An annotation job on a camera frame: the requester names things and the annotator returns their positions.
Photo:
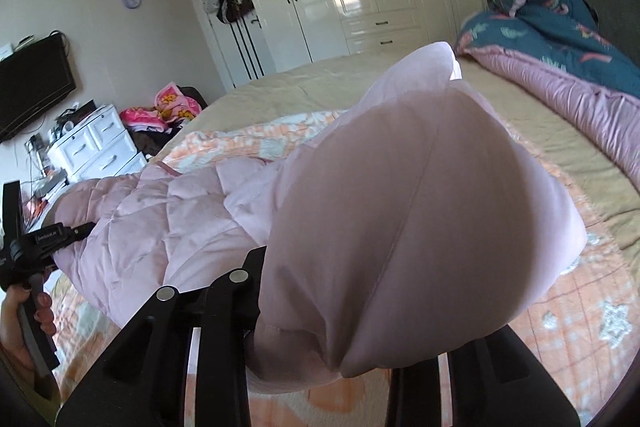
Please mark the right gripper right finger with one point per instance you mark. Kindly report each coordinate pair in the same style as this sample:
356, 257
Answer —
494, 381

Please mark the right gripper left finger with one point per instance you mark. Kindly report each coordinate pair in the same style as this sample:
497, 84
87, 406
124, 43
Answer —
140, 378

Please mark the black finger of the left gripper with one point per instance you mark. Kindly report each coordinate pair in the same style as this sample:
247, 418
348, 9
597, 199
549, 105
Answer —
77, 234

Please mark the pink quilted jacket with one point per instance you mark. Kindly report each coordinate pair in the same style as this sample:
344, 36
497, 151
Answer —
411, 225

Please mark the green sleeve left forearm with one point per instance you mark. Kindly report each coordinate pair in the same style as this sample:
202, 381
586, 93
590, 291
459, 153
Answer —
41, 393

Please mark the pink yellow clothes pile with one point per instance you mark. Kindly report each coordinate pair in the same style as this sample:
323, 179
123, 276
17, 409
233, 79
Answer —
172, 107

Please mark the white bedroom door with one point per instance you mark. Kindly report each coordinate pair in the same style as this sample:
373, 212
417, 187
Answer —
239, 48

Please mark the person's left hand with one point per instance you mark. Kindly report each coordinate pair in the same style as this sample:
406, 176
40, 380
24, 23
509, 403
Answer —
21, 306

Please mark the white drawer cabinet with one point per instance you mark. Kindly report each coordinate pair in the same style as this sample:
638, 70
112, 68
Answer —
98, 147

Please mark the bed with beige sheet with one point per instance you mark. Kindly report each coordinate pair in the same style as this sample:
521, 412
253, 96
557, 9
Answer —
340, 83

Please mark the blue pink floral duvet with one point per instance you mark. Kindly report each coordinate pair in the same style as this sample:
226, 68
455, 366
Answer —
552, 49

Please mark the black wall television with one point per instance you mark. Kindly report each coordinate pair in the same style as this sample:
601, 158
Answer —
33, 80

